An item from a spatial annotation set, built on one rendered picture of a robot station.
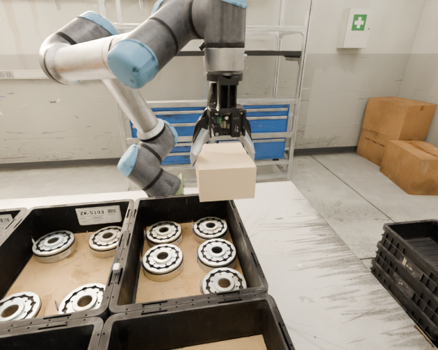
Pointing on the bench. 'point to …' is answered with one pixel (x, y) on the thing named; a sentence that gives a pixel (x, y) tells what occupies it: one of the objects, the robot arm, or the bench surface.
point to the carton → (225, 173)
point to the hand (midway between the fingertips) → (222, 162)
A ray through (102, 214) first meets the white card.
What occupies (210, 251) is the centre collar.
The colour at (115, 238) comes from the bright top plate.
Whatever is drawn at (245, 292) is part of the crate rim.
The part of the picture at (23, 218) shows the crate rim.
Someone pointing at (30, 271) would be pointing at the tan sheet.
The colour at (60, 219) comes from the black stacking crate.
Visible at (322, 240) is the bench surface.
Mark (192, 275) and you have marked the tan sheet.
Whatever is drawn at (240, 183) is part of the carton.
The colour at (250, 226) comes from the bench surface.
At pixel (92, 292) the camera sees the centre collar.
